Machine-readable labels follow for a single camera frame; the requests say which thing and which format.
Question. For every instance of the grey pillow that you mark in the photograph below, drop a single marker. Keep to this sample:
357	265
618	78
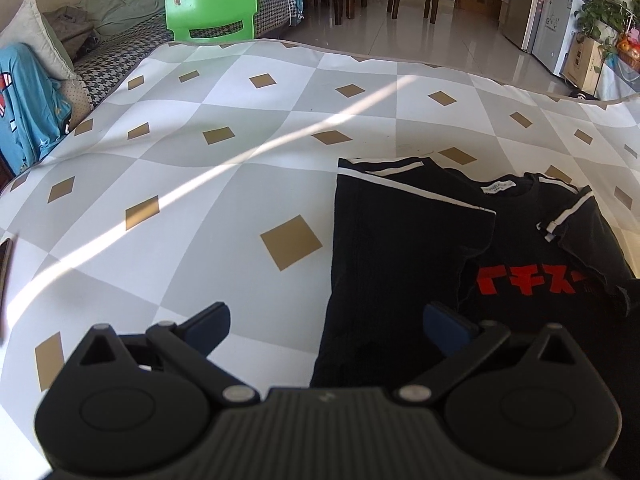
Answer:
35	35

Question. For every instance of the grey-brown garment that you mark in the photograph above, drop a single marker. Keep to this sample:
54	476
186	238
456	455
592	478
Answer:
72	27

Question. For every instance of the fruit basket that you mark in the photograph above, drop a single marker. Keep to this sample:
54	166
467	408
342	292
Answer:
631	47

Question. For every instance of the blue cartoon pajamas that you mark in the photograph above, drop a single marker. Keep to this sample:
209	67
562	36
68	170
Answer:
25	105

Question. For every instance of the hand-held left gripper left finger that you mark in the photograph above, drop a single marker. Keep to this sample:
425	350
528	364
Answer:
210	325

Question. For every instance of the black t-shirt red print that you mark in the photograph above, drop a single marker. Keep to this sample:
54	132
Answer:
415	260

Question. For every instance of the cardboard box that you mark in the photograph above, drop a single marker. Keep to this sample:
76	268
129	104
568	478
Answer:
582	65

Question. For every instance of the white chest freezer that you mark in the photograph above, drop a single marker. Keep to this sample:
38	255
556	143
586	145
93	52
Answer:
557	35

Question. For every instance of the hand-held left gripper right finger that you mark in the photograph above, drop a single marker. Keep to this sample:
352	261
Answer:
445	327

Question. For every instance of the smartphone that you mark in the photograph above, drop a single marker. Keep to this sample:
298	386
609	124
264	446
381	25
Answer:
4	265

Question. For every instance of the diamond-pattern tablecloth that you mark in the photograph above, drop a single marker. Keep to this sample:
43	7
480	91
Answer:
225	160

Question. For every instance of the leafy potted plant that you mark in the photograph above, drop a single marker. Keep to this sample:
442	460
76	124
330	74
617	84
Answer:
610	10

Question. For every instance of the silver refrigerator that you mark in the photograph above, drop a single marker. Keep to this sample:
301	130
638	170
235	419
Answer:
522	10

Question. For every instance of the green plastic chair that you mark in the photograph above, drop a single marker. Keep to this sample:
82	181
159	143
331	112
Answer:
215	2

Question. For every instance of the houndstooth sofa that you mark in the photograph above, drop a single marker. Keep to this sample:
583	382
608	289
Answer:
130	50

